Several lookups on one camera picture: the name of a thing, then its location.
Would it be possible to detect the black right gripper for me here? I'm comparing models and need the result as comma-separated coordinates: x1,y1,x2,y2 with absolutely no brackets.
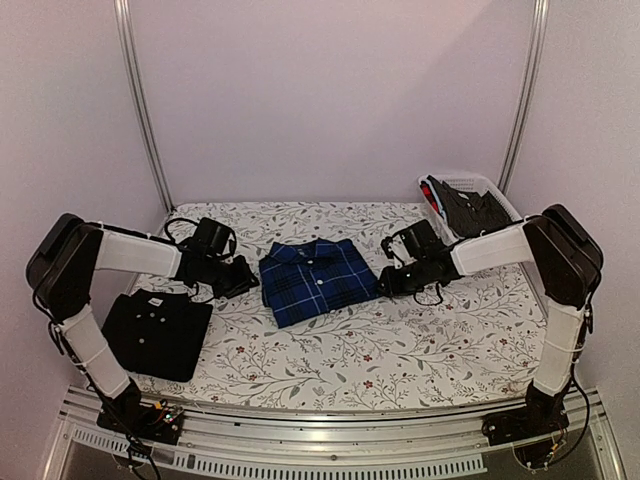
375,257,431,298

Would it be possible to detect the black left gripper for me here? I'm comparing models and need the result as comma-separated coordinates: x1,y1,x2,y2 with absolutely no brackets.
203,255,259,300

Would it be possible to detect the black polo shirt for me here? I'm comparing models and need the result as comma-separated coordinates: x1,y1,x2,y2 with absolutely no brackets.
102,289,213,383

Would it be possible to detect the blue plaid long sleeve shirt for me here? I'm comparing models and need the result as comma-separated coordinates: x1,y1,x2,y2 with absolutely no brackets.
258,238,379,329

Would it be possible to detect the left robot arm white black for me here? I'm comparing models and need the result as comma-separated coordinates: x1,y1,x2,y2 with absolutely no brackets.
26,213,259,434

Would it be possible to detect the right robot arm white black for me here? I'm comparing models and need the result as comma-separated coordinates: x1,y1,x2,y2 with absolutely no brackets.
378,204,604,397

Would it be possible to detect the dark striped shirt in basket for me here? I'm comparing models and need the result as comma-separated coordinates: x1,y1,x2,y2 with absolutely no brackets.
425,176,515,238

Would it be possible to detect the white plastic laundry basket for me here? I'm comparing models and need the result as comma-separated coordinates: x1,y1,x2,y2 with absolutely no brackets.
417,173,521,245

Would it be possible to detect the floral patterned table mat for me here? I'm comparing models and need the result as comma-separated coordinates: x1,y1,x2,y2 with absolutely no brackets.
135,202,546,412

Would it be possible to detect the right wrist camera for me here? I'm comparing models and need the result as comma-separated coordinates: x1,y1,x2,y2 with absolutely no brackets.
381,235,410,269

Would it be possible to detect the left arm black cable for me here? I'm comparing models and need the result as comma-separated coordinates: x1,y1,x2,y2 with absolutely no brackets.
163,216,239,261

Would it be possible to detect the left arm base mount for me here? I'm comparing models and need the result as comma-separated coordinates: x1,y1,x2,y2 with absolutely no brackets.
97,399,184,445

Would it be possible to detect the aluminium front rail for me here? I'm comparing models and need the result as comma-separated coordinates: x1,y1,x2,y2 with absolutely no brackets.
42,387,630,479

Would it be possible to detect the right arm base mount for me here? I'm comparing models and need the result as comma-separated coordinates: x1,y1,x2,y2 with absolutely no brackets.
481,402,569,470

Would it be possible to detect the left aluminium frame post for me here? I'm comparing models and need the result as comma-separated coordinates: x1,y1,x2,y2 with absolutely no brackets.
113,0,175,213

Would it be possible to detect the aluminium frame post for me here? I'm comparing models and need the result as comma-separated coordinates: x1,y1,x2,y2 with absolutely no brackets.
113,0,175,213
497,0,550,195

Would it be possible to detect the right aluminium frame post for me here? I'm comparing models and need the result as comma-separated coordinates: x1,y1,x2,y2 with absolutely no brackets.
497,0,550,195

